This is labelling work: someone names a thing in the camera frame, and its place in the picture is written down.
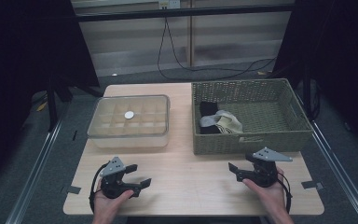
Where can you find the black tape strip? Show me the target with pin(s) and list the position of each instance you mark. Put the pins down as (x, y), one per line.
(75, 135)

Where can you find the black metal stand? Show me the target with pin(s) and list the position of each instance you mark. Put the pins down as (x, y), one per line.
(52, 105)

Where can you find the beige vertical post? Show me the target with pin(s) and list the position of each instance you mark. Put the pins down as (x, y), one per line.
(191, 37)

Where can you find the yellow tape scrap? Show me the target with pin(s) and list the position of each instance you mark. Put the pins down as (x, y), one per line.
(42, 106)

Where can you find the cream sock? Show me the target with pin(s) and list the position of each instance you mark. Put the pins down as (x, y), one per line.
(231, 124)

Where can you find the metal floor rail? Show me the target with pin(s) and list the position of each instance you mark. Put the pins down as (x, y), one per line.
(34, 180)
(338, 168)

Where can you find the black sock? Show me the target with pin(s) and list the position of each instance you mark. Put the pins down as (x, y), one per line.
(208, 108)

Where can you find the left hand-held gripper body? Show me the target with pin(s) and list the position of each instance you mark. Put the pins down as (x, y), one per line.
(113, 183)

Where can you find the green woven basket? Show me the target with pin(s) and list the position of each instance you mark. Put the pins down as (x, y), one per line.
(261, 118)

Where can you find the grey tape piece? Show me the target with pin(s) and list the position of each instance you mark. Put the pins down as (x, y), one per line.
(73, 189)
(312, 184)

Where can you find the black curtain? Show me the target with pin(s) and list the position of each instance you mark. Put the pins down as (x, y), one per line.
(18, 62)
(338, 62)

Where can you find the black horizontal bar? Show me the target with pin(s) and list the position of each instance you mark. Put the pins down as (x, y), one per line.
(183, 12)

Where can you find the person's right hand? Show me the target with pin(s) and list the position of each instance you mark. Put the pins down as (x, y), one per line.
(270, 199)

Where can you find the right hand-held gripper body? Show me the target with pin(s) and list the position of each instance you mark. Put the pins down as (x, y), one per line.
(265, 172)

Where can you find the cream divided storage box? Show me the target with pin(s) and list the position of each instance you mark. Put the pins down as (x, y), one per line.
(127, 142)

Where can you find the white wall outlet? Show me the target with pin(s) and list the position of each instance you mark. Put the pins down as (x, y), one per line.
(169, 3)

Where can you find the clear plastic lid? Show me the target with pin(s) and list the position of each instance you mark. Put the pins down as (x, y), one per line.
(146, 107)

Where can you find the person's left hand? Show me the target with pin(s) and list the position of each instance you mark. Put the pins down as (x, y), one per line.
(105, 207)

